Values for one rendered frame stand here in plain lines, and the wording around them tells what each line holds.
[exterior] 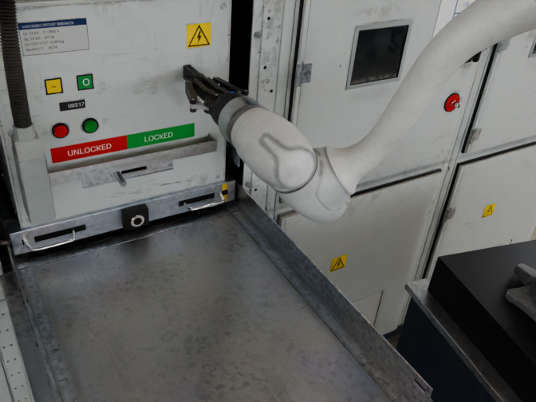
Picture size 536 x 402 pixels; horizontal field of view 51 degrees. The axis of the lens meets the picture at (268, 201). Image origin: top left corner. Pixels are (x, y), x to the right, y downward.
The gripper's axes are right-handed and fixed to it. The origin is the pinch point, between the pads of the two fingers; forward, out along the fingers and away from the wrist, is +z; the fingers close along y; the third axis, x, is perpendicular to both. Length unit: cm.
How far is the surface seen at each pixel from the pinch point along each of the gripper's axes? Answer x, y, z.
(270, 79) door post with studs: -3.0, 19.2, -0.5
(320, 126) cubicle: -16.9, 33.9, -2.4
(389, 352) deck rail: -33, 13, -58
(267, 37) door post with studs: 7.0, 17.5, -0.4
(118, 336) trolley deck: -38, -28, -28
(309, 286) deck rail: -38, 13, -33
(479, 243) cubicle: -85, 121, -2
